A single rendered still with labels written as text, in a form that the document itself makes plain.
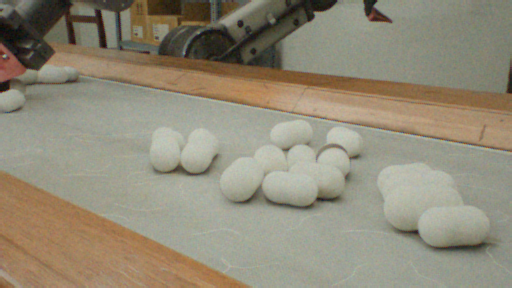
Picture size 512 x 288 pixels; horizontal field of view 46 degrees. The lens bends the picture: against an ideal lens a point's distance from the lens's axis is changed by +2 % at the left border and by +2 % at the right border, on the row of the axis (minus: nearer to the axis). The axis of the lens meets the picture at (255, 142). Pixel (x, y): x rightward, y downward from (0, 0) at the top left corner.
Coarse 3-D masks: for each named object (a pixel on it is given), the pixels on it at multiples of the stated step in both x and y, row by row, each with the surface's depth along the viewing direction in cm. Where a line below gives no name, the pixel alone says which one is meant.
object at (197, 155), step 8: (192, 144) 37; (200, 144) 37; (208, 144) 38; (184, 152) 37; (192, 152) 37; (200, 152) 37; (208, 152) 37; (184, 160) 37; (192, 160) 37; (200, 160) 37; (208, 160) 37; (192, 168) 37; (200, 168) 37
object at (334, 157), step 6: (330, 150) 36; (336, 150) 36; (342, 150) 36; (318, 156) 36; (324, 156) 35; (330, 156) 35; (336, 156) 35; (342, 156) 35; (318, 162) 36; (324, 162) 35; (330, 162) 35; (336, 162) 35; (342, 162) 35; (348, 162) 35; (342, 168) 35; (348, 168) 35
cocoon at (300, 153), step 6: (294, 150) 36; (300, 150) 36; (306, 150) 36; (312, 150) 37; (288, 156) 37; (294, 156) 36; (300, 156) 35; (306, 156) 35; (312, 156) 36; (288, 162) 36; (294, 162) 35; (300, 162) 35; (312, 162) 35; (288, 168) 36
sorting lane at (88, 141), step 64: (0, 128) 50; (64, 128) 50; (128, 128) 51; (192, 128) 51; (256, 128) 50; (320, 128) 51; (64, 192) 34; (128, 192) 34; (192, 192) 34; (256, 192) 34; (192, 256) 26; (256, 256) 26; (320, 256) 26; (384, 256) 26; (448, 256) 26
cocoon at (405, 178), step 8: (392, 176) 30; (400, 176) 30; (408, 176) 30; (416, 176) 30; (424, 176) 30; (432, 176) 30; (440, 176) 30; (448, 176) 30; (392, 184) 30; (400, 184) 30; (408, 184) 30; (416, 184) 30; (424, 184) 30; (432, 184) 30; (440, 184) 30; (448, 184) 30; (456, 184) 30; (384, 192) 30
